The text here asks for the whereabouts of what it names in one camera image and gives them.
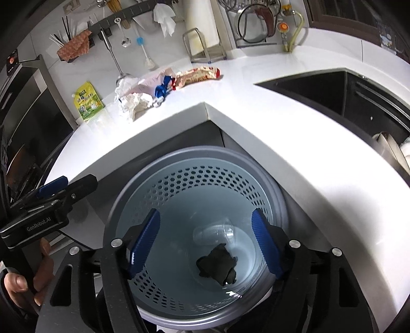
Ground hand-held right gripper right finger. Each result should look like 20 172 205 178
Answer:
251 208 382 333

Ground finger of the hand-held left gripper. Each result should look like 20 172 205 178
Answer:
48 174 99 208
35 175 69 200

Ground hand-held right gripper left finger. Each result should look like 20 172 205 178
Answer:
35 209 161 333

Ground black bag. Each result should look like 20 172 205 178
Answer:
196 243 238 286

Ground clear plastic cup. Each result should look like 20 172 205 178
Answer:
193 218 236 245

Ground grey perforated trash bin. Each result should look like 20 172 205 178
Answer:
103 145 290 332

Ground white paper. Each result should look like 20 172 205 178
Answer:
115 77 156 123

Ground pink white plastic bag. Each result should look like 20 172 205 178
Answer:
136 68 175 93

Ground blue wrapper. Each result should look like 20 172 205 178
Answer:
154 75 173 99

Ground red beige snack wrapper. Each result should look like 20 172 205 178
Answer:
171 66 222 90

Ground person's left hand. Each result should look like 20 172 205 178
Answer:
3 238 56 309

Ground black built-in oven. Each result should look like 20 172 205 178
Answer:
0 54 77 193

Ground yellow seasoning pouch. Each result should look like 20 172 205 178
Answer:
73 81 105 121

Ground metal spatula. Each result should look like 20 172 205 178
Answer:
100 28 132 85

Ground orange dish cloth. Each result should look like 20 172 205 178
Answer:
57 29 92 61

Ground metal spoon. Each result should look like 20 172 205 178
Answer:
114 17 131 48

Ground white plates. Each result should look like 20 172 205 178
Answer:
372 131 410 175

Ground blue white bottle brush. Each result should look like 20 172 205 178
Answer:
133 19 157 70

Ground bundle of chopsticks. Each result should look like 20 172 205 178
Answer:
48 16 80 45

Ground black kitchen sink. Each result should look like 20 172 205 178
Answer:
254 68 410 167

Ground white hanging cloth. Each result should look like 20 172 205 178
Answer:
153 3 177 38

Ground metal cutting board rack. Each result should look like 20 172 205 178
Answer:
182 28 228 64

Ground white cutting board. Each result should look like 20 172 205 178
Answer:
184 0 221 61

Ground dark metal pan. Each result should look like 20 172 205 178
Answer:
237 5 276 44

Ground yellow gas pipe valve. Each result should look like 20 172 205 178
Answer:
277 5 305 53

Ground dark wall rail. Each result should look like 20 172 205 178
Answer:
61 0 193 42

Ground wire lid rack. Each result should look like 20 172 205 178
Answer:
224 0 280 49

